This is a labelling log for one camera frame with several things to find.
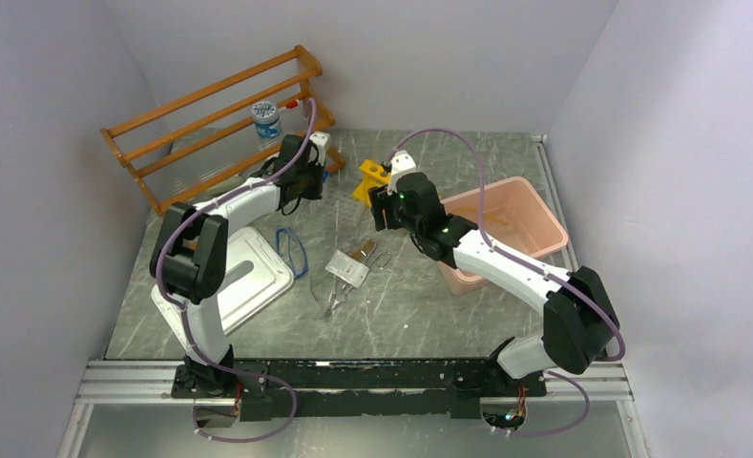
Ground pink plastic bin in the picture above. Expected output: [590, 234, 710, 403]
[438, 177, 569, 296]

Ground white plastic packet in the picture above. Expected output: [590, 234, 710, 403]
[324, 250, 369, 288]

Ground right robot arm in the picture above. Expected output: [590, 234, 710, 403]
[368, 172, 625, 395]

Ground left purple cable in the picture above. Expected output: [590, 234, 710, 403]
[155, 96, 319, 381]

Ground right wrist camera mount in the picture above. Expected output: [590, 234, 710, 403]
[387, 150, 417, 195]

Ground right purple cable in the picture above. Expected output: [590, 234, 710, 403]
[385, 128, 627, 439]

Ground clear plastic tube rack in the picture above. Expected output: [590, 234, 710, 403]
[313, 186, 363, 225]

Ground white metal tray lid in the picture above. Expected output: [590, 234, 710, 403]
[151, 227, 296, 336]

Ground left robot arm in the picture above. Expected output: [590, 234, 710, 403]
[149, 132, 331, 397]

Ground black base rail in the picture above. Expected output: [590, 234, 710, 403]
[170, 358, 546, 422]

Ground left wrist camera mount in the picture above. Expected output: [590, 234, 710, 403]
[309, 132, 331, 154]

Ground tan rubber tubing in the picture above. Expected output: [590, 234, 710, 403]
[451, 206, 512, 227]

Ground yellow test tube rack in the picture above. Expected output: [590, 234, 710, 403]
[351, 159, 390, 207]

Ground blue safety goggles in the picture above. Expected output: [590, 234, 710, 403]
[275, 226, 308, 280]

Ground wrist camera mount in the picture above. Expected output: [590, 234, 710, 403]
[387, 150, 417, 195]
[309, 132, 331, 154]

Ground blue white jar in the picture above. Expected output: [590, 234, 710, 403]
[251, 100, 282, 138]

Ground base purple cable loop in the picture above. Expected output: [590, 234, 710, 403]
[191, 386, 301, 445]

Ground orange wooden shelf rack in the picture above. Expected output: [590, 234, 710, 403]
[100, 45, 335, 215]

